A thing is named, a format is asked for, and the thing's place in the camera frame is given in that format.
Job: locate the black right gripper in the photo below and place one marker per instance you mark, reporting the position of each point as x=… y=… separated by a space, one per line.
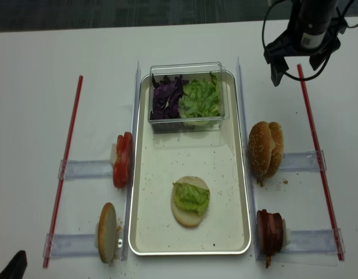
x=312 y=31

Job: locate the picked green lettuce piece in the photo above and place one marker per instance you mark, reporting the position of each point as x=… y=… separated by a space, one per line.
x=191 y=197

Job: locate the green lettuce pile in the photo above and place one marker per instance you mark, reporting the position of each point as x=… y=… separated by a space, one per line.
x=201 y=98

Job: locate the white stopper behind patties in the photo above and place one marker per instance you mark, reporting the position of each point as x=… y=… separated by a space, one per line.
x=286 y=240

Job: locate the rear tomato slice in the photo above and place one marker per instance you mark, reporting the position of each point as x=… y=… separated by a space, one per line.
x=124 y=144

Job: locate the tomato slice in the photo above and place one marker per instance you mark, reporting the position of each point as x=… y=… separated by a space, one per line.
x=122 y=163
x=124 y=144

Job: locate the white stopper behind tomato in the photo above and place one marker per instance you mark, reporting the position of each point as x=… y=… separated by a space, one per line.
x=113 y=155

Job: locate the front tomato slice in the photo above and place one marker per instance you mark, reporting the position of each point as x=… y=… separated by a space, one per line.
x=122 y=163

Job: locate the right red strip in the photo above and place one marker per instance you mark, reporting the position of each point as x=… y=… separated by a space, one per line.
x=337 y=234

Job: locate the red strip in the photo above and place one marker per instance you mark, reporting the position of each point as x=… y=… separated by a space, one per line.
x=49 y=238
x=337 y=234

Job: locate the sesame bun rear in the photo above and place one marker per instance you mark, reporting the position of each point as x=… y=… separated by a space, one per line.
x=278 y=150

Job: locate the sesame bun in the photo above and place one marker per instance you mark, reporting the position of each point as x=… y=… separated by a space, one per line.
x=260 y=146
x=278 y=150

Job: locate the sesame bun top front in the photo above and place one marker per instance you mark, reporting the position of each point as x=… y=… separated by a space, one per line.
x=260 y=146

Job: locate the clear plastic container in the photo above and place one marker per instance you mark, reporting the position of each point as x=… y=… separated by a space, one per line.
x=189 y=71

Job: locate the upper right clear holder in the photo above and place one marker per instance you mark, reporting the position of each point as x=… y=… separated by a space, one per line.
x=311 y=161

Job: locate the clear holder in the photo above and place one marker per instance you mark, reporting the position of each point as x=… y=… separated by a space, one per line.
x=326 y=241
x=311 y=161
x=70 y=245
x=80 y=169

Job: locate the shredded purple cabbage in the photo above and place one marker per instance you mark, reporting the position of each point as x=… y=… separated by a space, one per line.
x=166 y=96

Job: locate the silver metal tray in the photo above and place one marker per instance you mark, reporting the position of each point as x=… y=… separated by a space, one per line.
x=214 y=156

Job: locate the bottom bun slice on tray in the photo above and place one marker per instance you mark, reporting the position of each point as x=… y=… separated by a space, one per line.
x=188 y=220

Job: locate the lower right clear holder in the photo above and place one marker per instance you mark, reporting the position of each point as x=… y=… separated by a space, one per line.
x=326 y=241

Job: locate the left red strip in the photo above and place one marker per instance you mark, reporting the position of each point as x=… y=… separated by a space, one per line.
x=49 y=238

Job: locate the upper left clear holder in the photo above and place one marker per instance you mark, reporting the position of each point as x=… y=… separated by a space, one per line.
x=80 y=169

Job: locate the upright bun slice left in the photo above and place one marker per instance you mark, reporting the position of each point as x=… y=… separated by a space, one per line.
x=107 y=233

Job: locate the lower left clear holder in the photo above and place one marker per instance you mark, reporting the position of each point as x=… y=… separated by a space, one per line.
x=70 y=245

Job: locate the black object bottom left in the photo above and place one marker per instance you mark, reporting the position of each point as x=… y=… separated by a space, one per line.
x=16 y=267

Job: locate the right long clear rail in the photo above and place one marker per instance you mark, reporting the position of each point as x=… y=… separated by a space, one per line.
x=248 y=173

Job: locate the long clear rail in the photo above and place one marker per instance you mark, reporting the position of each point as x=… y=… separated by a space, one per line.
x=134 y=125
x=248 y=173

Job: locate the left long clear rail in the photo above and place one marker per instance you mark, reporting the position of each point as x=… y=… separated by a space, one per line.
x=134 y=125

